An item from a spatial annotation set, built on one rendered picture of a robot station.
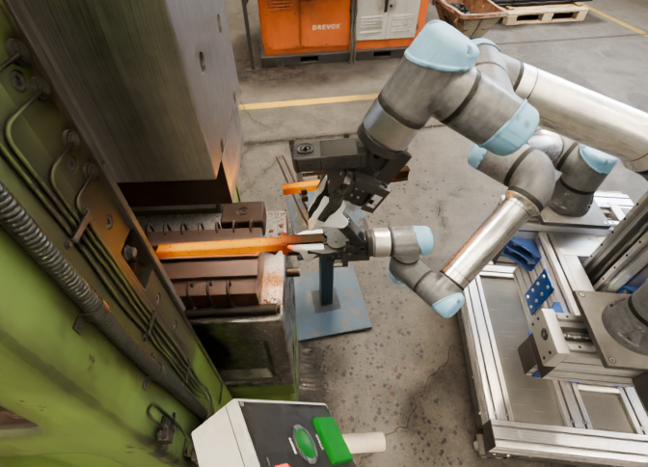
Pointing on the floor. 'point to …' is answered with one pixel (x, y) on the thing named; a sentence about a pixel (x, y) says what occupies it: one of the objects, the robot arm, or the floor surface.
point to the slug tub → (467, 11)
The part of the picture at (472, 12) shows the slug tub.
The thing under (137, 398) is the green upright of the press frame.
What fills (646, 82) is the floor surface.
